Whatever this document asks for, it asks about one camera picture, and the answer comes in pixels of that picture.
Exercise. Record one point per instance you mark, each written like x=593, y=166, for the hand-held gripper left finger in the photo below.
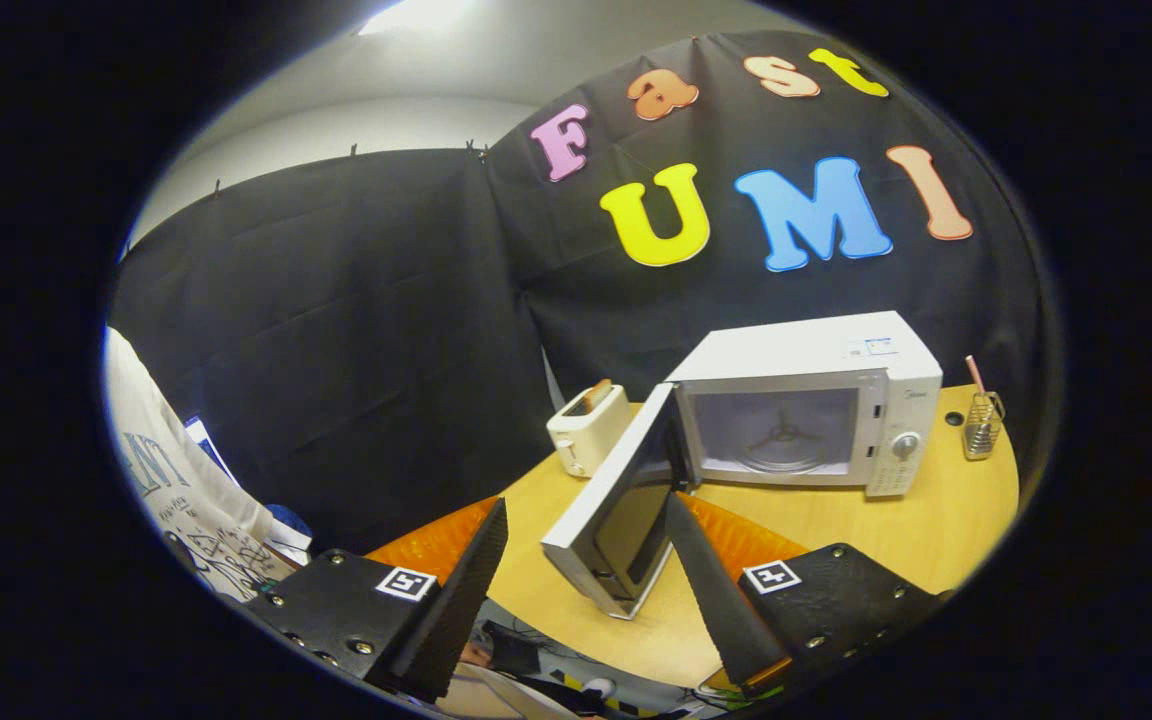
x=456, y=600

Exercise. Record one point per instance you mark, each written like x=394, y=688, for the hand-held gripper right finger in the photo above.
x=721, y=600

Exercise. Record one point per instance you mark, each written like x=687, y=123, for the white microwave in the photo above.
x=796, y=350

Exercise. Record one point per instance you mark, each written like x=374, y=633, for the cream toaster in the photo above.
x=586, y=432

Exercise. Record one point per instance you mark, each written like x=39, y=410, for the toasted bread slice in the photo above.
x=597, y=394

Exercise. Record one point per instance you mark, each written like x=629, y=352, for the person's white printed shirt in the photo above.
x=166, y=480

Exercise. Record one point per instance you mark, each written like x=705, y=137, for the pink striped straw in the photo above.
x=975, y=375

